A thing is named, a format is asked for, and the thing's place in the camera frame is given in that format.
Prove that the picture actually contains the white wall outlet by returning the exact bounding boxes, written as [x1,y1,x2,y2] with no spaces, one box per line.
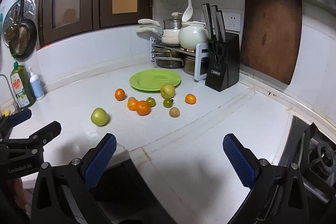
[224,12,241,32]

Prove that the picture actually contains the steel pot with glass lid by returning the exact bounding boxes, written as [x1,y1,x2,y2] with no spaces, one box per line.
[163,12,184,30]

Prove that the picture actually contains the yellow apple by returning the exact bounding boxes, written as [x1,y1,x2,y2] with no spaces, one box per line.
[160,84,176,99]

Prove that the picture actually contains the hanging frying pans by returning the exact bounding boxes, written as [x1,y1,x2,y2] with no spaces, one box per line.
[2,0,36,48]

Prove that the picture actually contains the brown wooden cutting board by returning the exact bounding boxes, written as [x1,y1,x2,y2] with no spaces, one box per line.
[239,0,303,85]

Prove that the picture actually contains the green dish soap bottle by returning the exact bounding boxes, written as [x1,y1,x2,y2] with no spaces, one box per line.
[10,61,37,109]

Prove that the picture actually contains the gas stove burner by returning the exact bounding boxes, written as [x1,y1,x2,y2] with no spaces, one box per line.
[278,115,336,205]

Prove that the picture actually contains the black kitchen scissors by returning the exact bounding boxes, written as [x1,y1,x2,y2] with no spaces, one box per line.
[209,40,226,67]

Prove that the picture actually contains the white ceramic pot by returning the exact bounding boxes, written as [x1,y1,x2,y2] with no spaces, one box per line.
[178,21,209,51]

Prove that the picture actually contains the steel handled knife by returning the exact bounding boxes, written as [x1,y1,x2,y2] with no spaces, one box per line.
[201,3,217,41]
[211,5,222,41]
[216,10,227,42]

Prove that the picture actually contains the green plate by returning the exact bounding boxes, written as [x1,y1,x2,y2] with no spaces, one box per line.
[129,69,182,92]

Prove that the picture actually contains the cream handled saucepan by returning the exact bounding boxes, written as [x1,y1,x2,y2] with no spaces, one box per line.
[136,27,181,45]
[138,19,181,38]

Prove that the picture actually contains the white pump bottle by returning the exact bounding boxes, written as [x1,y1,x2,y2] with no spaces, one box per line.
[28,66,46,101]

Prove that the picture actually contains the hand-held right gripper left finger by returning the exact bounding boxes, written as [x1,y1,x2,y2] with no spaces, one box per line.
[31,133,117,224]

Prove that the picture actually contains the person's left hand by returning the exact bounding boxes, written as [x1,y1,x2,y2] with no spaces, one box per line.
[14,179,27,211]

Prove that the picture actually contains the green apple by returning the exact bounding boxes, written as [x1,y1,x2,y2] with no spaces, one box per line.
[91,108,109,127]

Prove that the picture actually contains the metal pot rack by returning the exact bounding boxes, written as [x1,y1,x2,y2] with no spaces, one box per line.
[150,36,210,81]

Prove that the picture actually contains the dark frying pan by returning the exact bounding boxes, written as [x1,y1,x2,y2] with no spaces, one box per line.
[8,18,37,60]

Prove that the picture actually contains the wire trivet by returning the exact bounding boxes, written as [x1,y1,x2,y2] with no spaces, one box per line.
[161,0,184,13]

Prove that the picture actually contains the metal faucet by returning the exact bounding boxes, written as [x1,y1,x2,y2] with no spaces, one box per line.
[0,74,20,111]

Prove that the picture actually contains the black knife block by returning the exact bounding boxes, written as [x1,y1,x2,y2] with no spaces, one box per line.
[205,31,240,92]

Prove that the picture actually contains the white ladle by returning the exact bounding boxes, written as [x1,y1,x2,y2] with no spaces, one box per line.
[182,0,194,22]

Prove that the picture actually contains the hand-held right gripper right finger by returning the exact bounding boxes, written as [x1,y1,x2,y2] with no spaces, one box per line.
[223,133,310,224]

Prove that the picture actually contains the large orange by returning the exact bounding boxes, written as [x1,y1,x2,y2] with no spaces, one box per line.
[136,100,151,116]

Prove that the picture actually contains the stainless steel pot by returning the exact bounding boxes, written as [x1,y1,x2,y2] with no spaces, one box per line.
[183,55,208,76]
[155,49,184,69]

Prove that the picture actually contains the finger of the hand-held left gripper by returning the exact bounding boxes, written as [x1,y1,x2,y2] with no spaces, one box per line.
[0,121,62,156]
[0,109,32,139]

